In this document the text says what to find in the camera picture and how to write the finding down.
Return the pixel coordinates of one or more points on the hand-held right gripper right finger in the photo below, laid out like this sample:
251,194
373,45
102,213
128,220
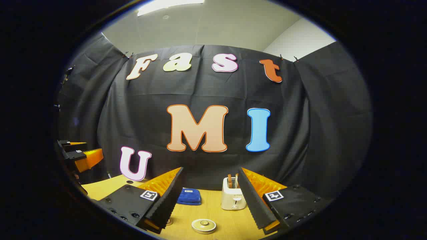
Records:
255,203

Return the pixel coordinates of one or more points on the black backdrop cloth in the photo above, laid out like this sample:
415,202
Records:
200,90

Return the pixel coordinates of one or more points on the round cork coaster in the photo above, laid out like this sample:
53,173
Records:
169,221

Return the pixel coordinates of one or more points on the blue folded towel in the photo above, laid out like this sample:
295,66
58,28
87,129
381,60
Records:
190,197

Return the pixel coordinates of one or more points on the white teacup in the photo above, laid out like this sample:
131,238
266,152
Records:
203,232

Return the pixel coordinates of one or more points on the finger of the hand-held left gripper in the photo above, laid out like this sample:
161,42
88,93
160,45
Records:
71,145
83,160

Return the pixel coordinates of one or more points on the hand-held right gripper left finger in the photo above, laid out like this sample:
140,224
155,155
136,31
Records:
166,203

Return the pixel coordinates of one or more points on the ceiling light panel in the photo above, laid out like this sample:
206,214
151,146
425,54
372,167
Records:
166,5

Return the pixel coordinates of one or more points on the white toaster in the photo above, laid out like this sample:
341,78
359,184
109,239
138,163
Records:
232,200

